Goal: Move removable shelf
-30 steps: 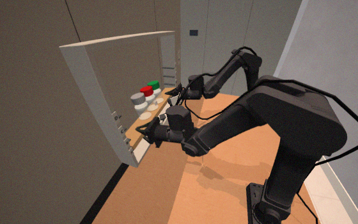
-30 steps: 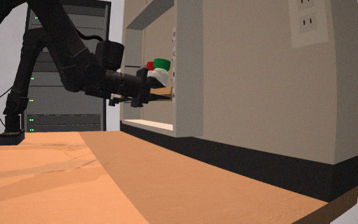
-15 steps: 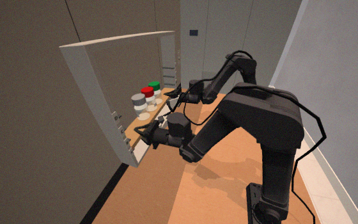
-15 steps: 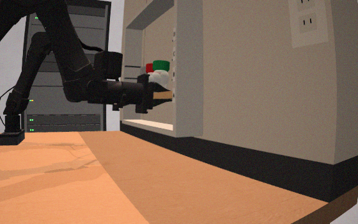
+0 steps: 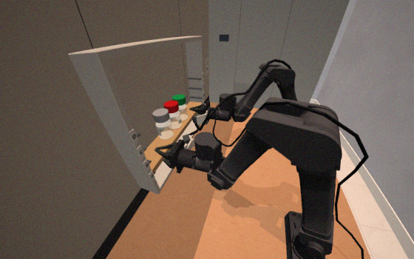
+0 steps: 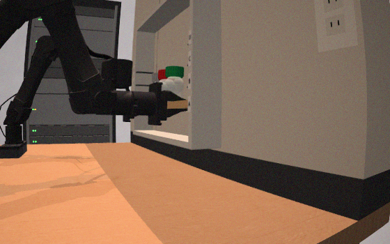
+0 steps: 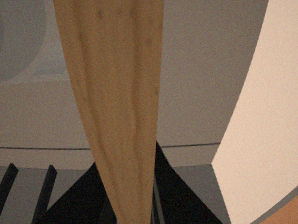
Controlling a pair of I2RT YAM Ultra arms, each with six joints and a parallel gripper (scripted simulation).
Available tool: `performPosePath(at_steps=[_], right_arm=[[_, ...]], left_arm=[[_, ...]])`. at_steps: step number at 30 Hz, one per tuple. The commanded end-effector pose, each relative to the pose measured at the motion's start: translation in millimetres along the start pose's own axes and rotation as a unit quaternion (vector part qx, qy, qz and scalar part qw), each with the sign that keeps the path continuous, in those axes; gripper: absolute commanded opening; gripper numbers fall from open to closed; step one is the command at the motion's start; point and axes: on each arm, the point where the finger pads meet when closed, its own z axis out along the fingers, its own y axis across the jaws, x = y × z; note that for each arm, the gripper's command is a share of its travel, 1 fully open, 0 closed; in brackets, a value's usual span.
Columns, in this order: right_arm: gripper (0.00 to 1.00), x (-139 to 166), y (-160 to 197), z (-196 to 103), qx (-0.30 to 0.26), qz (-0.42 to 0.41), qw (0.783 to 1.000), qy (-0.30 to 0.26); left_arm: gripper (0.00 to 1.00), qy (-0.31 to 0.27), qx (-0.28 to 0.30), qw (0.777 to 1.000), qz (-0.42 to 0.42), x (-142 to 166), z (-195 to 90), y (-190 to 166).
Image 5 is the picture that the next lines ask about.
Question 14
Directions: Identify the white bottle with red cap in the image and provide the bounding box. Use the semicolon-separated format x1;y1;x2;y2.
164;101;182;130

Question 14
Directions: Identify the pale grey bottle with grey ribbed cap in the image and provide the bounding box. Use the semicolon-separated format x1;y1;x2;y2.
152;108;174;140

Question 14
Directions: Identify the light brown wooden board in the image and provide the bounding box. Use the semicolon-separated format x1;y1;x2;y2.
144;101;203;174

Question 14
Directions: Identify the grey rectangular rack frame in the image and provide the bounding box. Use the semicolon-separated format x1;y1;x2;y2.
69;36;204;194

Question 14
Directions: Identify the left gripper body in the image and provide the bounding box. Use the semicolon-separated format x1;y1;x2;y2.
168;135;196;173

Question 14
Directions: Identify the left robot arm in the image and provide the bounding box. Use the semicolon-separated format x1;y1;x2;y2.
193;104;342;259

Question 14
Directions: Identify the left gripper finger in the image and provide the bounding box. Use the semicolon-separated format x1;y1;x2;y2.
155;142;177;161
163;159;171;168

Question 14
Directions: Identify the white bottle with green cap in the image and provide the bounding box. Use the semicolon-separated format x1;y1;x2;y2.
172;95;188;121

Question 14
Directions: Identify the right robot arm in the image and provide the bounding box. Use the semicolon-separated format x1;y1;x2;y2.
217;64;296;122

